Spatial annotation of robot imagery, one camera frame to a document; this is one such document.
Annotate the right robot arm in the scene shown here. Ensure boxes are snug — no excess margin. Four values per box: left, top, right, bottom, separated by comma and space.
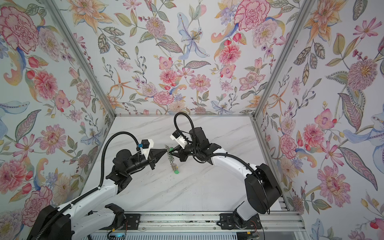
170, 127, 282, 228

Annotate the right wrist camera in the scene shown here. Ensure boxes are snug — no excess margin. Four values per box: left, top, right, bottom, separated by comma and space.
170, 131, 188, 149

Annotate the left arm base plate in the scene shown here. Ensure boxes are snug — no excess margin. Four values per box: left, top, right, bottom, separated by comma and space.
97, 213, 141, 231

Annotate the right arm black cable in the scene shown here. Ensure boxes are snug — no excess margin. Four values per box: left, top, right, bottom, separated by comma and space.
173, 112, 197, 142

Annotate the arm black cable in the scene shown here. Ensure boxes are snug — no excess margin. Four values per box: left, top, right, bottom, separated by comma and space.
173, 112, 197, 142
98, 131, 140, 188

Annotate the round metal key organizer disc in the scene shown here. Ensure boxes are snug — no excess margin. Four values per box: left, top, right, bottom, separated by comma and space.
165, 145, 178, 172

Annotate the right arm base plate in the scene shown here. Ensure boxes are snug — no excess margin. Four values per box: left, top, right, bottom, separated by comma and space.
216, 213, 263, 231

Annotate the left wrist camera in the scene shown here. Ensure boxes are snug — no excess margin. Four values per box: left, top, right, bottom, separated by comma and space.
138, 139, 154, 160

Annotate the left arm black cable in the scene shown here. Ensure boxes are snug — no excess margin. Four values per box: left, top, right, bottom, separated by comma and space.
98, 131, 140, 188

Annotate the aluminium mounting rail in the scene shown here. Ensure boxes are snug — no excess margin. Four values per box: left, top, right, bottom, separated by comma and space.
47, 211, 307, 233

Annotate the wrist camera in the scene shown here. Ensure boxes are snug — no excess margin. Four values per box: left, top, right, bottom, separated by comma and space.
138, 139, 154, 160
170, 131, 188, 149

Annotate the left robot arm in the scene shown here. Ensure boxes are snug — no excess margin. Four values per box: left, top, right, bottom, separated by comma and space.
28, 149, 167, 240

